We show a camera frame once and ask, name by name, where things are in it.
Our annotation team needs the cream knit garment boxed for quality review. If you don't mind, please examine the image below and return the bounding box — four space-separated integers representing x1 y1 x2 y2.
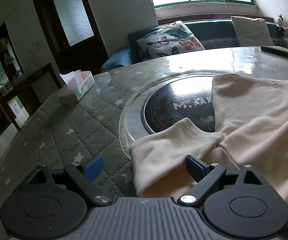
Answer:
129 74 288 204

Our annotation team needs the black round induction cooktop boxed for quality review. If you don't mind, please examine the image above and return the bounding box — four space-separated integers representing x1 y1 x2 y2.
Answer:
141 75 216 134

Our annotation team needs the tissue box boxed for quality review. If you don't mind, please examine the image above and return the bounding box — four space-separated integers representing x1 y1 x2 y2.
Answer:
57 70 95 105

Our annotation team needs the dark wooden display cabinet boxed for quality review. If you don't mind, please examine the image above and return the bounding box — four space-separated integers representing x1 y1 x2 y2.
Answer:
0 23 61 137

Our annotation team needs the blue sofa cushion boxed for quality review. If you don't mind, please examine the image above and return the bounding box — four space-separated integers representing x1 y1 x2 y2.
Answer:
101 48 132 70

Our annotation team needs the butterfly print pillow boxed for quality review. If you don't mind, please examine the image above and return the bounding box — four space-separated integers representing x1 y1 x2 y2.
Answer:
136 21 205 61

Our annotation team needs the teal sofa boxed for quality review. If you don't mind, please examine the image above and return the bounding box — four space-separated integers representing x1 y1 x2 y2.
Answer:
101 18 288 70

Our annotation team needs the black remote control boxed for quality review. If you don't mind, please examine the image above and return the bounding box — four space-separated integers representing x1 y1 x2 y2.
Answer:
260 46 288 59

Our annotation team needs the white plain pillow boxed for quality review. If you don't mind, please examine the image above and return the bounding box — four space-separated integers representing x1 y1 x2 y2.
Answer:
231 16 274 47

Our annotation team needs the dark wooden door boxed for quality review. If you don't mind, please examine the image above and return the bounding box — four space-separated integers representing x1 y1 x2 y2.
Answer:
33 0 108 74

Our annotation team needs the husky plush toy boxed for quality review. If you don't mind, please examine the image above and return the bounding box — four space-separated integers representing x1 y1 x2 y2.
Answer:
276 14 288 36

